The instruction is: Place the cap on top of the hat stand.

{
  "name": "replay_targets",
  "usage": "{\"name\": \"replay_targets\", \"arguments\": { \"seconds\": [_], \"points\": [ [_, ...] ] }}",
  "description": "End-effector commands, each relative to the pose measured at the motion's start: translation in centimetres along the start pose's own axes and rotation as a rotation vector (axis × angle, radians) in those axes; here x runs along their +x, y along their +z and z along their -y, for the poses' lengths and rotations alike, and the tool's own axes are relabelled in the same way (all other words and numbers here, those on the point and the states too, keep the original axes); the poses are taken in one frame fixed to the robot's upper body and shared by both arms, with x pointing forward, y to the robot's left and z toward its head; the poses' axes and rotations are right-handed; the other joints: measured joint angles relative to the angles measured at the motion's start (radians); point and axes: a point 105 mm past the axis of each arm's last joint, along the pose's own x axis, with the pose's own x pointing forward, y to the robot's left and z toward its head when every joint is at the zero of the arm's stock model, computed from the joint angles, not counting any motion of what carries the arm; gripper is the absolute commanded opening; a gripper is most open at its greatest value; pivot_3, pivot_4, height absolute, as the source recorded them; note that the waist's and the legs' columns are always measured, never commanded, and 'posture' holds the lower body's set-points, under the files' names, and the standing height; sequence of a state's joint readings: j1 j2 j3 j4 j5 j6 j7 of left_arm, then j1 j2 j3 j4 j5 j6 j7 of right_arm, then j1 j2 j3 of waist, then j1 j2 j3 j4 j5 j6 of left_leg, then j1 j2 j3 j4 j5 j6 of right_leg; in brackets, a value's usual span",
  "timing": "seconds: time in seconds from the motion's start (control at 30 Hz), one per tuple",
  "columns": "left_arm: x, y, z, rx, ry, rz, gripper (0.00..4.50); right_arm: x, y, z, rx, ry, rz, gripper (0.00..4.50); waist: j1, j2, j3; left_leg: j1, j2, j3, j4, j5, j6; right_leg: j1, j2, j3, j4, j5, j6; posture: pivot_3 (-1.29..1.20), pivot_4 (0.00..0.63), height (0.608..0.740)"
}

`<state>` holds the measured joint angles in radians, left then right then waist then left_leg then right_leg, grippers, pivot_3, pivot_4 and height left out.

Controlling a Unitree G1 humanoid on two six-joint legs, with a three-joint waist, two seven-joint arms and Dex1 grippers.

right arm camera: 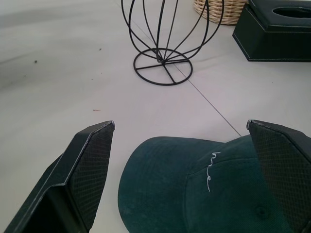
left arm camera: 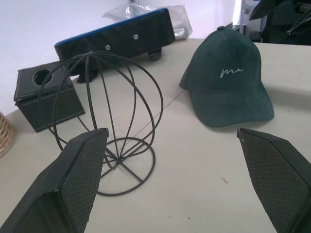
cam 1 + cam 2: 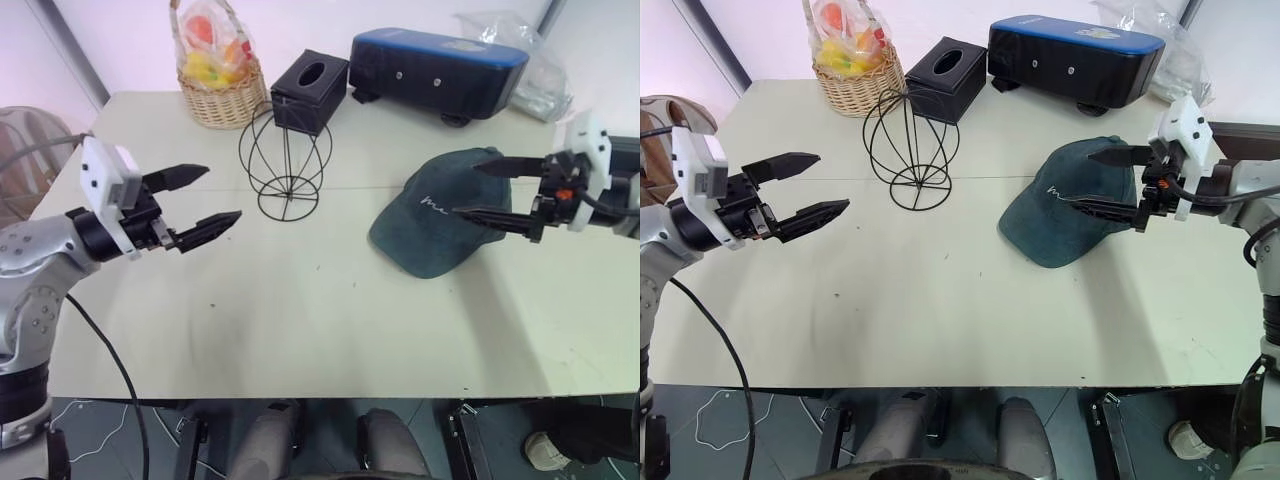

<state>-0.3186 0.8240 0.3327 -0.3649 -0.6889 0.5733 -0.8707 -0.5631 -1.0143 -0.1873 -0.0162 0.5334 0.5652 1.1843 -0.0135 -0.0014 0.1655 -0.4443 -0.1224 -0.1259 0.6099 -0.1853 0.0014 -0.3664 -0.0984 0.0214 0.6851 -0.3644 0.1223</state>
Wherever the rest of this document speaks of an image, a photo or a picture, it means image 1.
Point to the black leather tissue box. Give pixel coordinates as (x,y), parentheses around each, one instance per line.
(274,34)

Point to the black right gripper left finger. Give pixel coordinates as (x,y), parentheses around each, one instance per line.
(80,174)

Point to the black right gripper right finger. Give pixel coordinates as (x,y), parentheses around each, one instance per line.
(281,170)

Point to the dark green baseball cap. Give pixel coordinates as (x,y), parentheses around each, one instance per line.
(194,187)

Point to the woven wicker basket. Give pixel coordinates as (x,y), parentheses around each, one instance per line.
(218,11)

